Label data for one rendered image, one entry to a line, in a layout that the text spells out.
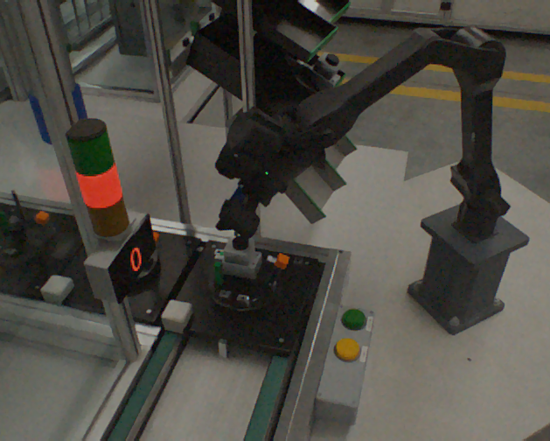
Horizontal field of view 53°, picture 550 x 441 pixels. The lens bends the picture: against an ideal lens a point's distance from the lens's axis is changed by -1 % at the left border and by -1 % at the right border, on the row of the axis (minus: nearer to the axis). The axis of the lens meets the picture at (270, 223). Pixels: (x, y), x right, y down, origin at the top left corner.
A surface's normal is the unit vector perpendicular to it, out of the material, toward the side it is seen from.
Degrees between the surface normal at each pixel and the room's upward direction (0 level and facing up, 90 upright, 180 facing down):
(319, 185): 45
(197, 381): 0
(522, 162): 0
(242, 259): 90
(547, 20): 90
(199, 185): 0
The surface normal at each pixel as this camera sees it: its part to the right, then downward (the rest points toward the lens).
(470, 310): 0.47, 0.56
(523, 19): -0.29, 0.61
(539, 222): -0.02, -0.77
